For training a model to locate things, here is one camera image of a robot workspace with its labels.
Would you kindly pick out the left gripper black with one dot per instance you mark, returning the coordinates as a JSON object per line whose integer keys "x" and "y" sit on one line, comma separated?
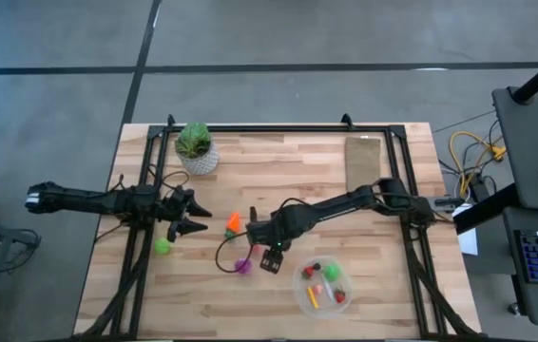
{"x": 177, "y": 201}

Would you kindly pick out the small pink toy fruit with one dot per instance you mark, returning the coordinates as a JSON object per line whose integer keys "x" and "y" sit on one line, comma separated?
{"x": 319, "y": 289}

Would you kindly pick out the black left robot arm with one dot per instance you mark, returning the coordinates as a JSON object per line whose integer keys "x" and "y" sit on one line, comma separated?
{"x": 83, "y": 198}

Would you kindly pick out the grey desk with pole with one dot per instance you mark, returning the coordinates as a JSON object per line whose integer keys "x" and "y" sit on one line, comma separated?
{"x": 530, "y": 142}

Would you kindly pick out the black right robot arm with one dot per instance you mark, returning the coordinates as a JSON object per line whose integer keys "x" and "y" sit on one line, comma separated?
{"x": 335, "y": 206}

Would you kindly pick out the succulent in patterned white pot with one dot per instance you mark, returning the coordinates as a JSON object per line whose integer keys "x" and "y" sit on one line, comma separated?
{"x": 200, "y": 164}

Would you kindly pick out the orange toy carrot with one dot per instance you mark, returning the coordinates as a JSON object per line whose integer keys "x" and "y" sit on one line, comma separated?
{"x": 234, "y": 222}

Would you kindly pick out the black power strip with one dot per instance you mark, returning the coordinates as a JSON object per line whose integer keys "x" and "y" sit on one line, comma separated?
{"x": 478, "y": 187}

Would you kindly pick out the black square beam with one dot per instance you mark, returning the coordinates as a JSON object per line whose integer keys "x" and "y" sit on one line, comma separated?
{"x": 485, "y": 209}

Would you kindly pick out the black aluminium table frame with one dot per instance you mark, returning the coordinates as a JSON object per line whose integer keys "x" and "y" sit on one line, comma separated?
{"x": 274, "y": 128}

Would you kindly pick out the yellow orange toy stick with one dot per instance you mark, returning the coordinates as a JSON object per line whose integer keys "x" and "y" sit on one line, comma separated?
{"x": 313, "y": 298}

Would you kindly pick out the purple spiky ball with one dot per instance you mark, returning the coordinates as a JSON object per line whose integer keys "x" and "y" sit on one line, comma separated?
{"x": 243, "y": 266}

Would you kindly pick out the red toy strawberry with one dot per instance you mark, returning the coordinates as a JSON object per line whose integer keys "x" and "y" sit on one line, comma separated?
{"x": 308, "y": 272}
{"x": 340, "y": 296}

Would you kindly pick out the brown rectangular mat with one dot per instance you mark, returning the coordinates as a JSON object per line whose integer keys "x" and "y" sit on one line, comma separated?
{"x": 363, "y": 164}

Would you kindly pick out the white paper sheet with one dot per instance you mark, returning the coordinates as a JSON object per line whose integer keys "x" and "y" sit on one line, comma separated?
{"x": 468, "y": 240}

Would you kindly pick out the clear plastic tupperware container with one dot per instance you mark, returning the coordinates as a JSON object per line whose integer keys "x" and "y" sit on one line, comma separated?
{"x": 326, "y": 309}

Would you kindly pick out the small red toy fruit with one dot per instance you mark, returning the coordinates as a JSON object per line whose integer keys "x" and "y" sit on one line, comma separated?
{"x": 255, "y": 248}

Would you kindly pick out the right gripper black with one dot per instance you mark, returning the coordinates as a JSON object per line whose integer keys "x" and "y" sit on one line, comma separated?
{"x": 281, "y": 230}

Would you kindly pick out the green toy ball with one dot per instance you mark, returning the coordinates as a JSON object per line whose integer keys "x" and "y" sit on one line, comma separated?
{"x": 332, "y": 271}
{"x": 162, "y": 246}

